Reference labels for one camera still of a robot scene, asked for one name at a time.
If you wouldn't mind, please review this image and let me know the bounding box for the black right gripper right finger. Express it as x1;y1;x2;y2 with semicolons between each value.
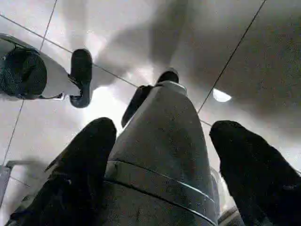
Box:
209;120;301;226

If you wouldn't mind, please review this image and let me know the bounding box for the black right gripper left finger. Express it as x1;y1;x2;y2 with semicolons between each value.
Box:
9;117;117;226

